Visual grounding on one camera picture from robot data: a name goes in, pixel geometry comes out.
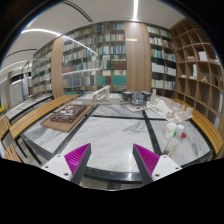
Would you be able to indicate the white plastic cup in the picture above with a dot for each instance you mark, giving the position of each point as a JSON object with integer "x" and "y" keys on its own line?
{"x": 170, "y": 130}

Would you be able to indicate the wooden cubby shelf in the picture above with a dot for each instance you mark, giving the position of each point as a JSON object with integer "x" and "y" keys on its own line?
{"x": 200, "y": 75}

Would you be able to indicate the white building model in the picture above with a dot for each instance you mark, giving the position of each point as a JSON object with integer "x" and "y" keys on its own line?
{"x": 101, "y": 96}

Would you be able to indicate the curved wooden bench left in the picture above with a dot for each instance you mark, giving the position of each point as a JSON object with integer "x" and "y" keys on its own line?
{"x": 27, "y": 120}

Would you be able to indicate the white block site model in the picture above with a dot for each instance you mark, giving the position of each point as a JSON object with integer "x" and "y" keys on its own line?
{"x": 170, "y": 110}

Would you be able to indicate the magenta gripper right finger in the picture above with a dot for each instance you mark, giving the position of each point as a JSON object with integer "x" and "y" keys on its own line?
{"x": 151, "y": 166}

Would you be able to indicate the brown architectural model board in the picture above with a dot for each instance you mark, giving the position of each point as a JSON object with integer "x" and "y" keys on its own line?
{"x": 66, "y": 118}

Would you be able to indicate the glass partition wall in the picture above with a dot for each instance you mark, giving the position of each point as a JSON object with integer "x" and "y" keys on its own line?
{"x": 24, "y": 80}

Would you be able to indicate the clear plastic water bottle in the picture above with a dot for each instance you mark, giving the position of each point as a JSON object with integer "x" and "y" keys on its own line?
{"x": 174, "y": 141}

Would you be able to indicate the large wooden bookshelf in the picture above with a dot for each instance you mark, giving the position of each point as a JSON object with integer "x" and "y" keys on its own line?
{"x": 122, "y": 55}

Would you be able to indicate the curved wooden bench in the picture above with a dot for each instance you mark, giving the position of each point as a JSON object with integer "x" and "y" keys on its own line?
{"x": 27, "y": 120}
{"x": 209, "y": 130}

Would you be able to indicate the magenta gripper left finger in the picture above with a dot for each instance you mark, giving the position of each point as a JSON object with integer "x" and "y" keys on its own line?
{"x": 70, "y": 166}

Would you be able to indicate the curved wooden bench right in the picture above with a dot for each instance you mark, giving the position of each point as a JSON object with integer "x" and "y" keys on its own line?
{"x": 209, "y": 130}

